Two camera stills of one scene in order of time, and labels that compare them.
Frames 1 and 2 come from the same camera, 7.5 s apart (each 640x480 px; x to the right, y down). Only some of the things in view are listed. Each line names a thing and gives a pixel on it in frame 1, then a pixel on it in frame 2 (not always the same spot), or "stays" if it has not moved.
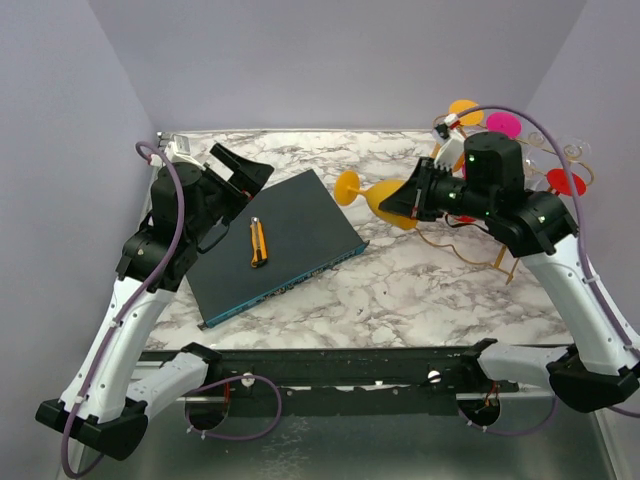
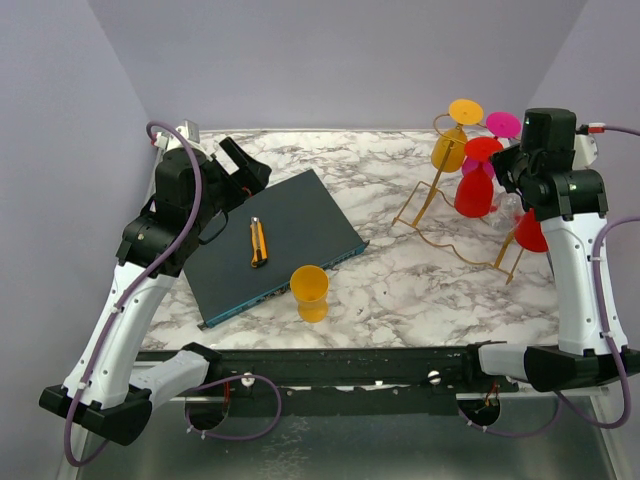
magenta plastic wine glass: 506,123 stays
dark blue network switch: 307,236 stays
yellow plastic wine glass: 347,188 to 310,286
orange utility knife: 259,250 stays
